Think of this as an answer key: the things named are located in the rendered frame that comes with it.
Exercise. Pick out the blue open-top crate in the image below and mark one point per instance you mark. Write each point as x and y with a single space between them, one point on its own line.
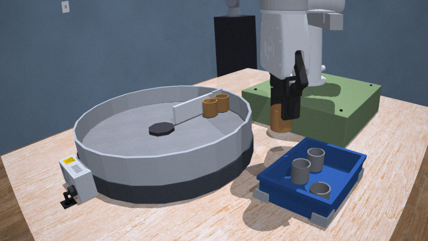
340 170

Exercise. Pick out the bronze bushing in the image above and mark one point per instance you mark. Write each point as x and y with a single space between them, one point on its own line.
276 123
223 102
210 107

